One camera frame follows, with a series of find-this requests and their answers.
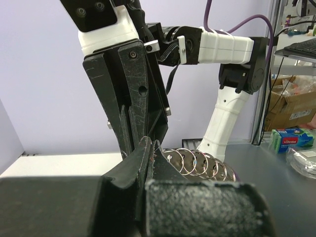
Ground black keyboard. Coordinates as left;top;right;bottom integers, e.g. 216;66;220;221
283;38;316;58

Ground clear plastic bag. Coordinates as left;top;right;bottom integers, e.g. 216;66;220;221
286;147;316;179

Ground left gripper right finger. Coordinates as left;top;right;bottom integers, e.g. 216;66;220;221
145;141;277;237

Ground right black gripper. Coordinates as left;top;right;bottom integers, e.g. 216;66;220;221
83;39;168;158

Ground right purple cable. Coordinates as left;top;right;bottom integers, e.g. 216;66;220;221
203;0;275;82

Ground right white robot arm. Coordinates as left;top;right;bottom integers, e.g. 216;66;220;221
75;0;267;161

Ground brown cardboard box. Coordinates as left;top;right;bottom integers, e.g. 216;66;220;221
264;76;316;131

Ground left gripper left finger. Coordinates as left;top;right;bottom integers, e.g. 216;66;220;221
0;137;152;237

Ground aluminium frame rail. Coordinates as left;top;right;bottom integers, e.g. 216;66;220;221
182;138;202;150

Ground blue cardboard box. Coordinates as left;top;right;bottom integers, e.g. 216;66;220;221
269;128;316;154

